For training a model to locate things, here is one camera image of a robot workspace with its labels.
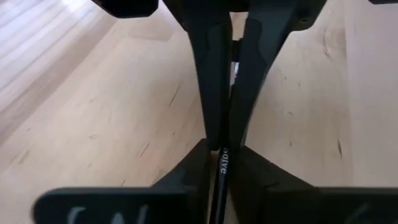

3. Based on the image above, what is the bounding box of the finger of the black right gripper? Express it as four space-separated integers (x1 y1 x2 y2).
163 0 233 151
229 0 327 153

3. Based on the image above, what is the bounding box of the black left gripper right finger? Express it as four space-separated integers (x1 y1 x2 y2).
229 144 398 224

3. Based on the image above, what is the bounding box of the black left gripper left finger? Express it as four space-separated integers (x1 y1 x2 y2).
32 138 214 224

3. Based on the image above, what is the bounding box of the black makeup brush with lettering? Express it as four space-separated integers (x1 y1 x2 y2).
210 39 242 224

